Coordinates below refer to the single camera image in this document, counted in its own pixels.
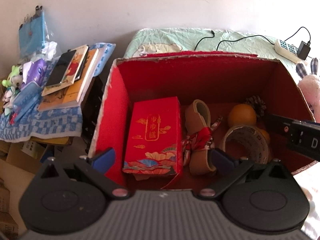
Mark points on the red gift box gold print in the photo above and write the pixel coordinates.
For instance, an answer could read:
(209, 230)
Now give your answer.
(153, 147)

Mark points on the pink plush bunny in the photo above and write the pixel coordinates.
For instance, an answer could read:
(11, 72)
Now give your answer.
(309, 85)

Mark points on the red cardboard storage box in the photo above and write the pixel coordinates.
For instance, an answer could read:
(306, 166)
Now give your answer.
(219, 79)

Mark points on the purple tissue pack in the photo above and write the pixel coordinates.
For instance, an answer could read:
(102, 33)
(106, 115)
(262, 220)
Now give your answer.
(34, 71)

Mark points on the white blue power strip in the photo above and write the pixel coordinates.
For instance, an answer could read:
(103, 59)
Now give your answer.
(287, 51)

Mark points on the small green frog plush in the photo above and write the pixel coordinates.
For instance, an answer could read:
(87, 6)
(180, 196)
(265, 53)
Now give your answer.
(12, 83)

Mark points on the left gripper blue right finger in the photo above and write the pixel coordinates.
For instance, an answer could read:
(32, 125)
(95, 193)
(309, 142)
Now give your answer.
(223, 162)

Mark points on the orange cover book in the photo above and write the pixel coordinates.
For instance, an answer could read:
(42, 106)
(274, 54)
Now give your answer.
(71, 95)

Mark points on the black power adapter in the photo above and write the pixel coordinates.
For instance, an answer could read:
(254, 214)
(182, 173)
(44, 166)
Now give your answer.
(303, 50)

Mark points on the winnie the pooh book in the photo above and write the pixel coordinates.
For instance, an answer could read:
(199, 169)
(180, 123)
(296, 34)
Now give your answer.
(71, 72)

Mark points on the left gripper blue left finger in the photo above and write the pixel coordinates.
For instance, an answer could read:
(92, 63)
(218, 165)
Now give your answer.
(104, 161)

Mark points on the brown pine cone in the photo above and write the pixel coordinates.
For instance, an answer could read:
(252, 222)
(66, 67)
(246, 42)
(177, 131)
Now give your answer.
(257, 104)

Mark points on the printed adhesive tape roll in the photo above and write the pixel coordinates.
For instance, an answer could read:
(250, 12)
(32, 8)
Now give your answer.
(250, 140)

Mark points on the black smartphone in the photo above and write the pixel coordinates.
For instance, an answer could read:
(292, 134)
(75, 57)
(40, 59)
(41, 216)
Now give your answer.
(60, 68)

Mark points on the blue plastic file bag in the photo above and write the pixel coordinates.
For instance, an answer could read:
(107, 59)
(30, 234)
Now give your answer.
(32, 33)

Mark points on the blue pencil case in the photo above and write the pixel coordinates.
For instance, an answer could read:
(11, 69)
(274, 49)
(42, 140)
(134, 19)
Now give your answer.
(26, 99)

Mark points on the mint green bear bedsheet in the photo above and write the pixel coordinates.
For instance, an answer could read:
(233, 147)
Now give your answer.
(164, 40)

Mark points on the orange fruit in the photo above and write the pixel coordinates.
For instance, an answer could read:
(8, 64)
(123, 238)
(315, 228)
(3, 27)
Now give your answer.
(242, 114)

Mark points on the cardboard boxes under table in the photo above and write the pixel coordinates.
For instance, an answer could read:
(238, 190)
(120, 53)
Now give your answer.
(19, 167)

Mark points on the brown leather strap red ribbon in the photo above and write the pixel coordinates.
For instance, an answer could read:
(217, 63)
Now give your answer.
(196, 147)

